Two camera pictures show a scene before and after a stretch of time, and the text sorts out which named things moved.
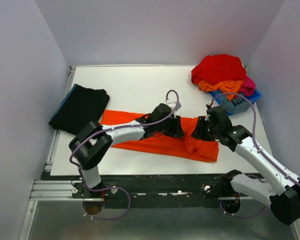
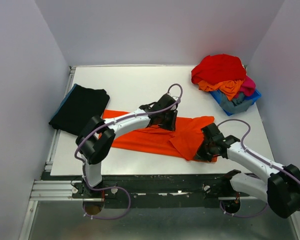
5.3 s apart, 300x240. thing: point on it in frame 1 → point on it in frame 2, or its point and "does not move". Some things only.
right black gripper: [198, 132] → [200, 154]
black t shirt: [82, 106] does not move
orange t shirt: [186, 146] does not move
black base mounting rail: [148, 190] does not move
